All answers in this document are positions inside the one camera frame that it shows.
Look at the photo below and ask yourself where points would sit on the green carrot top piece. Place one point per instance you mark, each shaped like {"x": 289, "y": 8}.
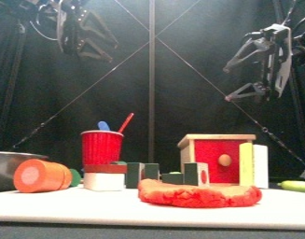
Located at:
{"x": 74, "y": 177}

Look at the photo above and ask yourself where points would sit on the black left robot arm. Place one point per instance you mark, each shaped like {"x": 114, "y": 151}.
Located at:
{"x": 17, "y": 7}

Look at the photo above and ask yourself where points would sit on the red plastic utensil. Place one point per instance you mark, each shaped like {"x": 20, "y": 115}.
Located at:
{"x": 125, "y": 122}

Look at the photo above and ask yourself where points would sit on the red and white block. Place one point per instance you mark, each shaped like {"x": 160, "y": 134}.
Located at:
{"x": 104, "y": 179}

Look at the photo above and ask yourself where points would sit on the metal bowl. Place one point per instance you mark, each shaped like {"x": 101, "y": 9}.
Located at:
{"x": 4, "y": 168}

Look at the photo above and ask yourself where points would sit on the red play dough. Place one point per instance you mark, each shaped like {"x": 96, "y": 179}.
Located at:
{"x": 200, "y": 195}

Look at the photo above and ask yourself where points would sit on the green block with red dot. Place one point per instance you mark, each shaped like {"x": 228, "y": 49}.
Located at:
{"x": 196, "y": 174}

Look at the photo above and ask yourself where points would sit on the orange toy carrot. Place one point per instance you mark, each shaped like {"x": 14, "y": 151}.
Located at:
{"x": 40, "y": 175}

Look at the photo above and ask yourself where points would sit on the vertical frame pole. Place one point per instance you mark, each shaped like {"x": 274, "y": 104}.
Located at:
{"x": 152, "y": 93}

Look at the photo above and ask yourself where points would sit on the white cutting board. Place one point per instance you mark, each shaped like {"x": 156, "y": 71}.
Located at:
{"x": 74, "y": 208}

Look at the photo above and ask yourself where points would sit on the wooden box with red front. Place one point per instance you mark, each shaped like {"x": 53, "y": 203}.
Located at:
{"x": 212, "y": 161}

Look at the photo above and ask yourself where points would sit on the red plastic cup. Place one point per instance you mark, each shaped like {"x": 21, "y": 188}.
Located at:
{"x": 101, "y": 149}

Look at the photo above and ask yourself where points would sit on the blue plastic utensil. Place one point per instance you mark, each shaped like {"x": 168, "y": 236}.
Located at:
{"x": 102, "y": 125}

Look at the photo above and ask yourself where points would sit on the yellow block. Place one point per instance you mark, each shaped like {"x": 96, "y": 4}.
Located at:
{"x": 245, "y": 164}

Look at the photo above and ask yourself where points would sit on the dark green wooden block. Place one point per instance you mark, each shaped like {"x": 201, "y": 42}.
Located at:
{"x": 134, "y": 175}
{"x": 172, "y": 178}
{"x": 152, "y": 171}

